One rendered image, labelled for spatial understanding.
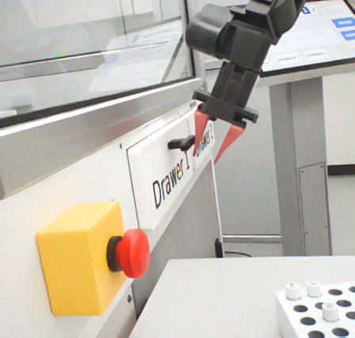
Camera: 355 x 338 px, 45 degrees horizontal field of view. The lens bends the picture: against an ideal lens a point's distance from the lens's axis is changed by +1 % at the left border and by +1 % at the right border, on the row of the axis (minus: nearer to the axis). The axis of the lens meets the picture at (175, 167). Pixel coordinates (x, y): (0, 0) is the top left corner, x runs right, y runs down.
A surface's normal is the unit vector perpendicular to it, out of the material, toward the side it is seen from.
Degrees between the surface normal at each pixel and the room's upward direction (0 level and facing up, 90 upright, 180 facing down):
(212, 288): 0
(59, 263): 90
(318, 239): 90
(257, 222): 90
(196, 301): 0
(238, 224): 90
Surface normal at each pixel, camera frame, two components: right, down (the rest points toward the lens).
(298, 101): 0.39, 0.15
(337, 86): -0.31, 0.25
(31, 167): 0.97, -0.07
